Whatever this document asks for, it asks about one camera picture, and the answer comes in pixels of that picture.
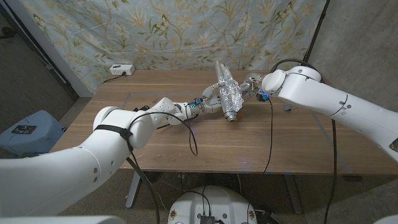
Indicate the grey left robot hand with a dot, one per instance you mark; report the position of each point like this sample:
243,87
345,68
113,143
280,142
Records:
213,104

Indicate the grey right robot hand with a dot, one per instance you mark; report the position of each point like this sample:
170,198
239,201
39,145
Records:
252,84

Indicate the aluminum foil roll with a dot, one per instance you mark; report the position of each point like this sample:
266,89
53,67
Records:
230,93

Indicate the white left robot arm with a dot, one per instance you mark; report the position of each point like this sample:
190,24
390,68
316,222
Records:
62,177

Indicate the white robot shoulder cover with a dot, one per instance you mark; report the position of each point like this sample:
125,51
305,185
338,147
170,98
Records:
62,220

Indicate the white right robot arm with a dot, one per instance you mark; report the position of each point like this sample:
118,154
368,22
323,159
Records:
335,99

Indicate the grey binder clip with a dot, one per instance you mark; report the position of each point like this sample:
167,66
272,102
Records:
287,108

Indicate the floral printed backdrop cloth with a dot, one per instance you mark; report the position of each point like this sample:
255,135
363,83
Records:
186,31

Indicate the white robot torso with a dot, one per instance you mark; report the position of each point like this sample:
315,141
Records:
214,202

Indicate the white power strip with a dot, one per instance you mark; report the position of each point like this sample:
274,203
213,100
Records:
119,69

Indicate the black hub on torso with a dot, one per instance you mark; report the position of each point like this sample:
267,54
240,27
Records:
207,219

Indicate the grey metal table leg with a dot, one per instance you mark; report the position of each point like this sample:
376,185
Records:
133,189
293,196

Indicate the blue grey storage bin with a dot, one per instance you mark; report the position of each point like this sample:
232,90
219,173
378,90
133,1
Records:
40,124

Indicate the black card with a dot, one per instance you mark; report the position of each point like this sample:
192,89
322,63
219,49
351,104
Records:
24,129

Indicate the black round knob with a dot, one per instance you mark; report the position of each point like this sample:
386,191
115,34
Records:
7,32

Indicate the black backdrop frame pole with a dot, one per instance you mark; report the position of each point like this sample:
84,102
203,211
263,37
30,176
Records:
313,37

